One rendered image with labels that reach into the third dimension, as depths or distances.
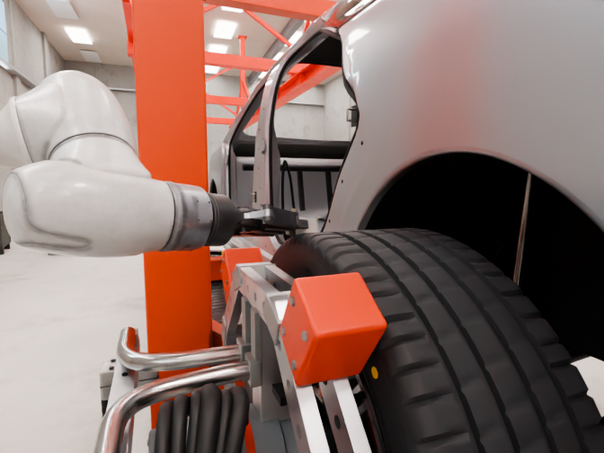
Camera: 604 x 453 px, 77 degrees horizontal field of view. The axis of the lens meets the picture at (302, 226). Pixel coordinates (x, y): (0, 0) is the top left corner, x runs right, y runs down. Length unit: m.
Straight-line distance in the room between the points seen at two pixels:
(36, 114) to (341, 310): 0.41
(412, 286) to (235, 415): 0.24
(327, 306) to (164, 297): 0.70
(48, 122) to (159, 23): 0.56
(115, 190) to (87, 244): 0.06
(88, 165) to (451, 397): 0.43
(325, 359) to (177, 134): 0.73
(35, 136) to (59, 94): 0.06
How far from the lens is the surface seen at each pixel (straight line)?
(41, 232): 0.44
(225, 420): 0.41
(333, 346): 0.36
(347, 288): 0.38
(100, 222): 0.44
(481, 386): 0.44
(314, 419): 0.41
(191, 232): 0.49
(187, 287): 1.01
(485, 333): 0.47
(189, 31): 1.05
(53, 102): 0.56
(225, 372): 0.54
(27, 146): 0.55
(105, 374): 0.74
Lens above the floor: 1.25
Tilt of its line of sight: 6 degrees down
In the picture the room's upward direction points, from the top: straight up
